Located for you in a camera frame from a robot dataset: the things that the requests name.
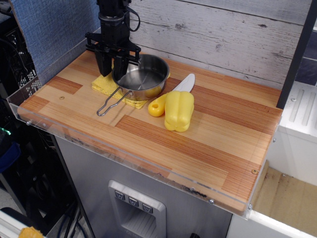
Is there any yellow object bottom left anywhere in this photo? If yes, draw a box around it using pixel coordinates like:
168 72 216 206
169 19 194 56
18 227 44 238

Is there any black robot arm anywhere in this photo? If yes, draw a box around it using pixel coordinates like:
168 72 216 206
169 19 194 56
85 0 141 81

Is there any white toy sink unit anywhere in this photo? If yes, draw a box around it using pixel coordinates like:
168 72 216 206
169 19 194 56
249 81 317 238

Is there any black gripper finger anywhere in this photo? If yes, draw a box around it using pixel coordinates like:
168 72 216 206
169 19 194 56
113 56 129 81
95 48 112 76

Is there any stainless steel pan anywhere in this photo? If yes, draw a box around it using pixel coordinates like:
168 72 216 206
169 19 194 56
97 54 170 116

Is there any yellow plastic bell pepper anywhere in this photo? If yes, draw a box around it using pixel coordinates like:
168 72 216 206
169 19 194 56
164 92 194 132

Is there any black right vertical post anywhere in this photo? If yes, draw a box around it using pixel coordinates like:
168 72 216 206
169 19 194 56
276 0 317 109

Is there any silver toy fridge dispenser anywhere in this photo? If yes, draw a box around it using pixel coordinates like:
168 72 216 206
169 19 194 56
108 180 167 238

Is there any clear acrylic table guard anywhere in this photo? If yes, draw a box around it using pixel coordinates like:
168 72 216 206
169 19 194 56
10 51 282 217

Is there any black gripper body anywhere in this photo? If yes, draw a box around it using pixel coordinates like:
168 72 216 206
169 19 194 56
85 14 141 65

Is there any white knife yellow handle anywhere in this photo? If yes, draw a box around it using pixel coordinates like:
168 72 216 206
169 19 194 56
148 73 196 117

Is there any yellow folded cloth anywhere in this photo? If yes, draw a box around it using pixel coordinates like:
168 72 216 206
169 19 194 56
91 56 171 110

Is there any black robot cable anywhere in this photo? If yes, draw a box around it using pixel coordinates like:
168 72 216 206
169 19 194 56
123 6 141 33

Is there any blue fabric panel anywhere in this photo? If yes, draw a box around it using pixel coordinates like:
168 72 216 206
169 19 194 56
10 0 100 85

